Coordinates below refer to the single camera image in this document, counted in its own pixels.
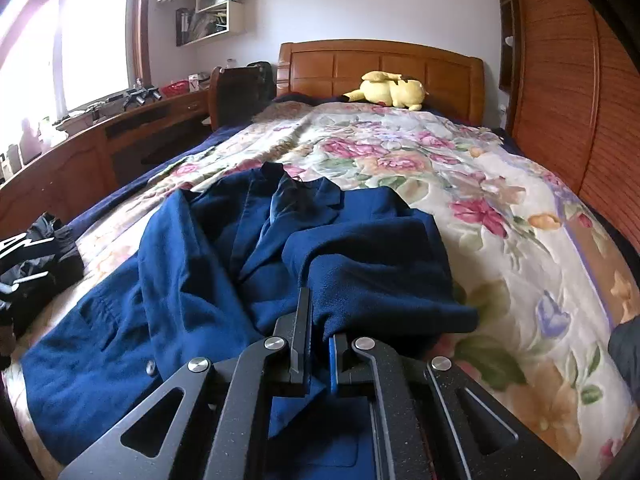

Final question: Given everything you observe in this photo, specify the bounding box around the wooden desk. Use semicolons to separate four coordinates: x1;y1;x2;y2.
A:
0;90;210;238

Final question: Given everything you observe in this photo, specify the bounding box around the floral bed quilt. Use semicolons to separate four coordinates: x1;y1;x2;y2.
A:
2;102;639;479

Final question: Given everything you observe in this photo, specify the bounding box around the red basket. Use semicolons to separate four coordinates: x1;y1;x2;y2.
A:
160;79;190;99

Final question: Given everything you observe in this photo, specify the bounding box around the yellow plush toy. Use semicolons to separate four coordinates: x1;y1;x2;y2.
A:
344;70;427;112

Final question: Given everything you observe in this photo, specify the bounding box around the wooden headboard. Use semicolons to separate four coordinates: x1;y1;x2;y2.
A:
275;39;486;127

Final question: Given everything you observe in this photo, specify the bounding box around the window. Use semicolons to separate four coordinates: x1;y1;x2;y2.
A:
1;0;151;146

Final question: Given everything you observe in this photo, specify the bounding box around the wooden chair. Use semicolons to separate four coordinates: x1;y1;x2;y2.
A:
207;62;276;131

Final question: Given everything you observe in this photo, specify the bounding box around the white wall shelf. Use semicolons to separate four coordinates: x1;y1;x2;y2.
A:
176;0;245;47

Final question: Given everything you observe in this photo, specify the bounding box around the navy blue suit jacket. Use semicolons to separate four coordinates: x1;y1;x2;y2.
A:
22;162;478;464

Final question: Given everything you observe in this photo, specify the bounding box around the dark grey garment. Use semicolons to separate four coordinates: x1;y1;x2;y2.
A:
608;316;640;403

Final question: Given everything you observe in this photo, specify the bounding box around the wooden louvred wardrobe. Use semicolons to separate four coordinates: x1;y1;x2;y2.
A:
510;0;639;245

